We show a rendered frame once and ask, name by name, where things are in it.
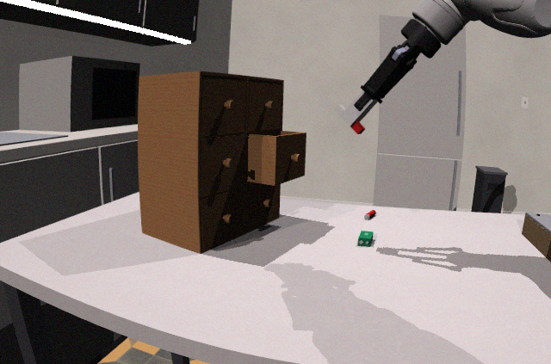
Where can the red battery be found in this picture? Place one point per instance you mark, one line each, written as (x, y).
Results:
(370, 214)

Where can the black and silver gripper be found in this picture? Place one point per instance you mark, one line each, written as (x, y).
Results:
(419, 40)

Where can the green 9v battery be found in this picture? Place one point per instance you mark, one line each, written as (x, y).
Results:
(365, 238)

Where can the brown small chest of drawers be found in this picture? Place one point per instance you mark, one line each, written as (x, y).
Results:
(169, 142)

